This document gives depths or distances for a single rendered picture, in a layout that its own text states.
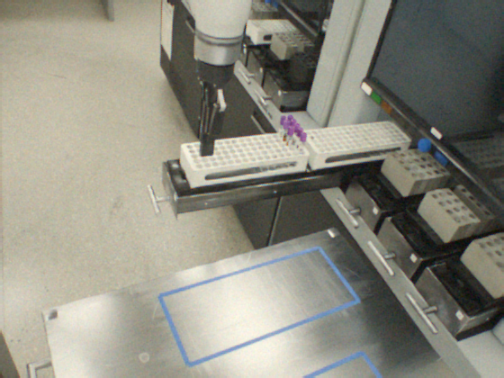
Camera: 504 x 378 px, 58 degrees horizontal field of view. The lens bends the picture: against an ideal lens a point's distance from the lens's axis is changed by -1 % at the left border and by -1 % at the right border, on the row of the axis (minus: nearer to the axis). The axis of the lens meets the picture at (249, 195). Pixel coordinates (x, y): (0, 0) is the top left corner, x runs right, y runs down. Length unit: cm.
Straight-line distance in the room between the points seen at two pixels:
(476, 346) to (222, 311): 53
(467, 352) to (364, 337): 27
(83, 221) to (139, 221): 24
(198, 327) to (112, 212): 140
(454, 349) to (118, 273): 130
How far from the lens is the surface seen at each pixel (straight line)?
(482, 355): 107
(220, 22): 85
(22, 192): 231
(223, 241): 203
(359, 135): 125
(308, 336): 82
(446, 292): 102
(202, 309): 82
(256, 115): 169
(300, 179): 113
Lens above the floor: 150
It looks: 41 degrees down
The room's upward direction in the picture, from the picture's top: 11 degrees clockwise
